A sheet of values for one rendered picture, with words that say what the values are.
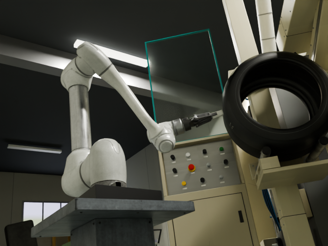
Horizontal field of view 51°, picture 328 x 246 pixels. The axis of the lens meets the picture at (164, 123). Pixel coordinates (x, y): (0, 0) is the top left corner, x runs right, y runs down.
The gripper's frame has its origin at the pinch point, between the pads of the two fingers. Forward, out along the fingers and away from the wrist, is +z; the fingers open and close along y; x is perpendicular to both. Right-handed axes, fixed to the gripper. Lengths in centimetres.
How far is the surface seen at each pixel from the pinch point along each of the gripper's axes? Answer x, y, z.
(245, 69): -14.6, -12.8, 21.9
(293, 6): -37, -23, 57
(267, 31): -84, 60, 71
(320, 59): -17, 9, 71
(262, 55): -19.8, -12.4, 33.5
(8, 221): -191, 654, -511
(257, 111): -4.9, 26.2, 27.9
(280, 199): 51, 26, 19
